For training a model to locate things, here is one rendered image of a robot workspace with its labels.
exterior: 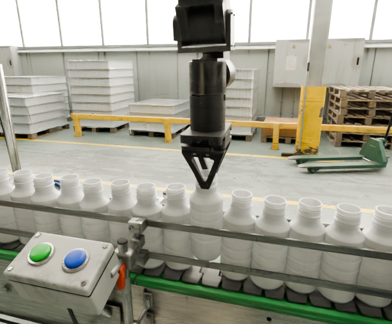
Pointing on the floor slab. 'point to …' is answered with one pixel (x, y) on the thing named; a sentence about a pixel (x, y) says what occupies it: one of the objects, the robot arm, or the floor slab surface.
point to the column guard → (310, 119)
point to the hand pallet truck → (373, 154)
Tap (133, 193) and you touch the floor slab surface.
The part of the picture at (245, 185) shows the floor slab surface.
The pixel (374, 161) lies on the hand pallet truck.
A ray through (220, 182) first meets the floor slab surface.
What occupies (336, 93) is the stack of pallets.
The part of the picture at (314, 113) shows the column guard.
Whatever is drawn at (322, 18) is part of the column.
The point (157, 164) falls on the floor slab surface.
